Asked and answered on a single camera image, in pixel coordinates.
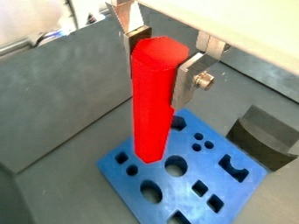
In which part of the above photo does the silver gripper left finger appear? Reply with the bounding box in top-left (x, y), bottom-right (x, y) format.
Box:
top-left (105, 0), bottom-right (153, 79)

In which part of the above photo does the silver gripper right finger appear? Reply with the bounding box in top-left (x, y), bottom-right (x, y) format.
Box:
top-left (172, 31), bottom-right (229, 109)

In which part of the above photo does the red hexagonal peg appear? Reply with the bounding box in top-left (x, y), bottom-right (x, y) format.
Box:
top-left (131, 37), bottom-right (189, 163)

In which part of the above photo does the dark grey foam block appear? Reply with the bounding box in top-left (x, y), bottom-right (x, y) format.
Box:
top-left (227, 105), bottom-right (299, 172)

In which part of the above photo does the blue shape insertion board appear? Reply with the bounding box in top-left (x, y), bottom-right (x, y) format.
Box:
top-left (97, 108), bottom-right (267, 224)

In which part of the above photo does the grey metal rail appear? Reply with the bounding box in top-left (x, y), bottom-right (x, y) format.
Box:
top-left (0, 29), bottom-right (71, 58)

